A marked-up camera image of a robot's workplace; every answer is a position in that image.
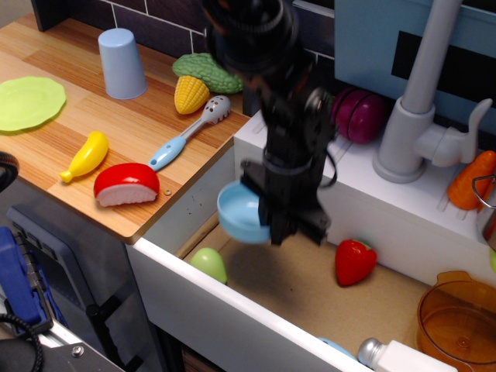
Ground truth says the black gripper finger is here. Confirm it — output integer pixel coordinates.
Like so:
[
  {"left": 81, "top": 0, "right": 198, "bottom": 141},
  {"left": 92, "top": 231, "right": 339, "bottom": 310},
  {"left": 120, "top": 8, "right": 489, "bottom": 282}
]
[
  {"left": 270, "top": 212, "right": 298, "bottom": 246},
  {"left": 258, "top": 196, "right": 271, "bottom": 226}
]

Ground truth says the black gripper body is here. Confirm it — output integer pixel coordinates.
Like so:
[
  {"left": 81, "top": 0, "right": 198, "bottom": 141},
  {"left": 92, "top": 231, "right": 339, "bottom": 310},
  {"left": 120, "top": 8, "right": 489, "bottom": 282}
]
[{"left": 240, "top": 153, "right": 332, "bottom": 245}]

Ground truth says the light blue plastic bowl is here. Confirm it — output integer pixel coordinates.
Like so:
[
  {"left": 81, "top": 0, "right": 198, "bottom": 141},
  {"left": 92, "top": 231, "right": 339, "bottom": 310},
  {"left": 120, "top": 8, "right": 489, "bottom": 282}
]
[{"left": 217, "top": 181, "right": 270, "bottom": 244}]

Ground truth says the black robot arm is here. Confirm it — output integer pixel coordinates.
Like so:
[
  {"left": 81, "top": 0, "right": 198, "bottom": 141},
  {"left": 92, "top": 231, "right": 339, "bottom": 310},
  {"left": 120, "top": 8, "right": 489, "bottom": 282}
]
[{"left": 202, "top": 1, "right": 336, "bottom": 245}]

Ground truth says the green toy pear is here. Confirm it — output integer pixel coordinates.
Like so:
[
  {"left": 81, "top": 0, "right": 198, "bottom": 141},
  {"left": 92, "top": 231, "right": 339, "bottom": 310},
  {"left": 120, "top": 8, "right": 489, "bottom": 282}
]
[{"left": 190, "top": 247, "right": 228, "bottom": 284}]

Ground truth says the red toy strawberry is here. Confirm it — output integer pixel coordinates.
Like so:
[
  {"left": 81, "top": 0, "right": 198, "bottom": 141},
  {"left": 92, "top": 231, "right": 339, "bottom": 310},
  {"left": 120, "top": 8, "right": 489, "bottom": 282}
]
[{"left": 335, "top": 239, "right": 377, "bottom": 286}]

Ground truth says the purple toy onion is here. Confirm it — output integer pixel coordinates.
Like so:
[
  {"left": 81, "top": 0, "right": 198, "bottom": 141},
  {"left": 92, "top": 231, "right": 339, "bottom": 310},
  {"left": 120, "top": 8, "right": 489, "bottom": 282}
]
[{"left": 332, "top": 88, "right": 388, "bottom": 144}]

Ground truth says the white toy sink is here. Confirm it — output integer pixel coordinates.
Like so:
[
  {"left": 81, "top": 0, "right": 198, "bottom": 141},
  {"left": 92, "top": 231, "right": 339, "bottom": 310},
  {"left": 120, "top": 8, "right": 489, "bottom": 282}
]
[{"left": 127, "top": 115, "right": 495, "bottom": 371}]

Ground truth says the grey blue pasta spoon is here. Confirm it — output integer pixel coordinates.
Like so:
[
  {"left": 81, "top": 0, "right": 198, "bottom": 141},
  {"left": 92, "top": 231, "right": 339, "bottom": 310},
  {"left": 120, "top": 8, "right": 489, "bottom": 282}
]
[{"left": 147, "top": 95, "right": 231, "bottom": 172}]

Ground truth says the light blue lid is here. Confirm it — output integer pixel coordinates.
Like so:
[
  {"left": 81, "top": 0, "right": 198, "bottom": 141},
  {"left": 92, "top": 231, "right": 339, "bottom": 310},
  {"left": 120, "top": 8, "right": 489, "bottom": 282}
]
[{"left": 319, "top": 337, "right": 356, "bottom": 360}]

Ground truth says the grey toy faucet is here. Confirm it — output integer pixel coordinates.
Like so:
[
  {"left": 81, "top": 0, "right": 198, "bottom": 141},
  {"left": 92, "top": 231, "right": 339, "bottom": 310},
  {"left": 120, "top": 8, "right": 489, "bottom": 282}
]
[{"left": 373, "top": 1, "right": 493, "bottom": 184}]

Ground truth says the yellow toy corn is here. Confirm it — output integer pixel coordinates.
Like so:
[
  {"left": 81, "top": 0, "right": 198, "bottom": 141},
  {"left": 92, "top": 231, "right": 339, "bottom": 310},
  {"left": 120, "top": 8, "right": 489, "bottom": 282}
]
[{"left": 174, "top": 75, "right": 210, "bottom": 115}]

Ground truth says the red white toy sushi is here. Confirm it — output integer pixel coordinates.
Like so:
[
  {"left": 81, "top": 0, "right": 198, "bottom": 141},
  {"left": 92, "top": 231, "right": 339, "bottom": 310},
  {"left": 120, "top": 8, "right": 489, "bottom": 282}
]
[{"left": 93, "top": 163, "right": 160, "bottom": 207}]

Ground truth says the green toy bitter gourd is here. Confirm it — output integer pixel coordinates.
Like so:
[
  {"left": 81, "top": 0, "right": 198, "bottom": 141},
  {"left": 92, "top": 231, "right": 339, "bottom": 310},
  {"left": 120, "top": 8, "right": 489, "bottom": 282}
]
[{"left": 172, "top": 53, "right": 243, "bottom": 95}]

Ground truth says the light blue panel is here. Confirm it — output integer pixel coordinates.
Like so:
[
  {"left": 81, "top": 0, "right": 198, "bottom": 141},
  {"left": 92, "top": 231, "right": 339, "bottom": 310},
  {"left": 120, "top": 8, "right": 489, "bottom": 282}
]
[{"left": 335, "top": 1, "right": 495, "bottom": 123}]

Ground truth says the white bottle silver cap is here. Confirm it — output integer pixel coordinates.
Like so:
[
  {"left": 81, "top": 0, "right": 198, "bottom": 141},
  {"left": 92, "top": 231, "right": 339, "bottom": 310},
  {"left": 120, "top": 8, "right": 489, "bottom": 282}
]
[{"left": 357, "top": 338, "right": 457, "bottom": 372}]

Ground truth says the yellow toy banana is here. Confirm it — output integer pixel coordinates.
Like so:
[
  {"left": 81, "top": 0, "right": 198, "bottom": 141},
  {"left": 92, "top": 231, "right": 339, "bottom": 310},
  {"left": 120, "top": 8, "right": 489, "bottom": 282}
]
[{"left": 60, "top": 131, "right": 109, "bottom": 183}]

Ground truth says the orange toy carrot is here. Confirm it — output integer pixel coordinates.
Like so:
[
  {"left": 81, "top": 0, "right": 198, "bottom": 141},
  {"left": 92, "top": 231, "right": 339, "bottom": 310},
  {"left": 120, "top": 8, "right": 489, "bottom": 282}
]
[{"left": 447, "top": 150, "right": 495, "bottom": 210}]

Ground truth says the light blue plastic cup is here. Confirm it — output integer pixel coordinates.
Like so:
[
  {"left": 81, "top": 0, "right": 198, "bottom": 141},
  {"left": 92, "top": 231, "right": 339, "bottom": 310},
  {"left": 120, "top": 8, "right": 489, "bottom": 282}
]
[{"left": 98, "top": 28, "right": 148, "bottom": 100}]

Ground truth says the orange transparent pot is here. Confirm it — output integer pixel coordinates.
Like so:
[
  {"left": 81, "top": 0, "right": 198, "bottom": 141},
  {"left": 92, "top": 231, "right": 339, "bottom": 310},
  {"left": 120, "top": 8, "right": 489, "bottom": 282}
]
[{"left": 416, "top": 271, "right": 495, "bottom": 371}]

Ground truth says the silver metal pot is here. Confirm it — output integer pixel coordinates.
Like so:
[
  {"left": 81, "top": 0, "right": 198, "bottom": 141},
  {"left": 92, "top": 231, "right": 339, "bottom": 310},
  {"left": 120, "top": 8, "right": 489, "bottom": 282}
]
[{"left": 472, "top": 174, "right": 495, "bottom": 250}]

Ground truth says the light green plate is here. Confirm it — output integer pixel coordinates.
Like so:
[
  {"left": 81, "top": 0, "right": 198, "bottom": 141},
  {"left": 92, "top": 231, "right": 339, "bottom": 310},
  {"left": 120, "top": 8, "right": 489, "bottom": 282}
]
[{"left": 1, "top": 77, "right": 67, "bottom": 132}]

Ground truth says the black cabinet door handle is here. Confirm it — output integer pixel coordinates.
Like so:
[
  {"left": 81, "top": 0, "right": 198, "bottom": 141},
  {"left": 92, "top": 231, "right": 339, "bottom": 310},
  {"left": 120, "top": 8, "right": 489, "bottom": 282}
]
[{"left": 85, "top": 295, "right": 143, "bottom": 372}]

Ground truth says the black coiled cable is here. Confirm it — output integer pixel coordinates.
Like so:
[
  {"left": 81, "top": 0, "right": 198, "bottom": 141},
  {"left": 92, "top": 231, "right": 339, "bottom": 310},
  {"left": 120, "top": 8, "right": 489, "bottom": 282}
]
[{"left": 0, "top": 312, "right": 45, "bottom": 372}]

